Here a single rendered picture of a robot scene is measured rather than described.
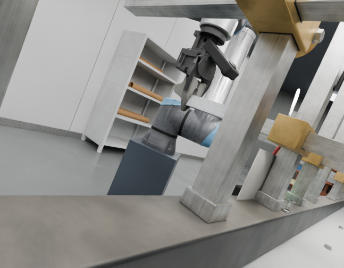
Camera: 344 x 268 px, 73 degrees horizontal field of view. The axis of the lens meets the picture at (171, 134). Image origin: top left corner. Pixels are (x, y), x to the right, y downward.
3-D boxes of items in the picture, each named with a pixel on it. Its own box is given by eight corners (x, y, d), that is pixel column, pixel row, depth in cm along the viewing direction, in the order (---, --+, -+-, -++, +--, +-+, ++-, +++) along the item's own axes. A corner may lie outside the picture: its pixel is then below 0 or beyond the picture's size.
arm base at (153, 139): (136, 141, 116) (144, 123, 115) (145, 139, 134) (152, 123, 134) (171, 157, 113) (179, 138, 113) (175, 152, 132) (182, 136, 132)
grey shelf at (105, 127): (80, 139, 312) (123, 30, 300) (128, 147, 384) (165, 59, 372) (98, 152, 286) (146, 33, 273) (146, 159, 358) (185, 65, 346)
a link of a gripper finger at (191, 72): (189, 93, 61) (203, 63, 60) (194, 95, 60) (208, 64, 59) (178, 87, 58) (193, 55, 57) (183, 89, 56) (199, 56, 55)
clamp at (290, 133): (266, 139, 41) (278, 112, 41) (285, 150, 51) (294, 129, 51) (298, 151, 38) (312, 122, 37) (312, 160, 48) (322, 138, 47)
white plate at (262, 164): (234, 198, 42) (258, 147, 41) (275, 197, 61) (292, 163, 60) (237, 200, 41) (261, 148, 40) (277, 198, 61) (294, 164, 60)
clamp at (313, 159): (293, 156, 60) (302, 139, 60) (303, 162, 71) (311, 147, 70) (319, 167, 56) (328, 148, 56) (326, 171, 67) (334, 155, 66)
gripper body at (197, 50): (189, 78, 67) (206, 39, 66) (211, 85, 62) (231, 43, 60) (172, 67, 61) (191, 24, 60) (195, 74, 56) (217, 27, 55)
